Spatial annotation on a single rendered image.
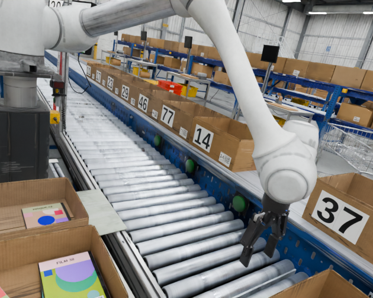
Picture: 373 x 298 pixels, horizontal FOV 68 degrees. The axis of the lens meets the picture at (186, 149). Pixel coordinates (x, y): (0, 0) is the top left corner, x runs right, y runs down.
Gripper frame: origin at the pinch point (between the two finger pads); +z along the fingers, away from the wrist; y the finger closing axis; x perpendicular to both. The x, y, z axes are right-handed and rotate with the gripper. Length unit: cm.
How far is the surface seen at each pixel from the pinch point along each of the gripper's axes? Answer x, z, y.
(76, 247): -29, 8, 45
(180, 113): -98, -17, -29
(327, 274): 16.7, -5.1, -7.0
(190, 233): -26.1, 10.5, 4.7
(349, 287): 22.1, -5.6, -7.6
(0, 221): -51, 10, 64
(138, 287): -14.0, 14.7, 30.6
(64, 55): -143, -37, 30
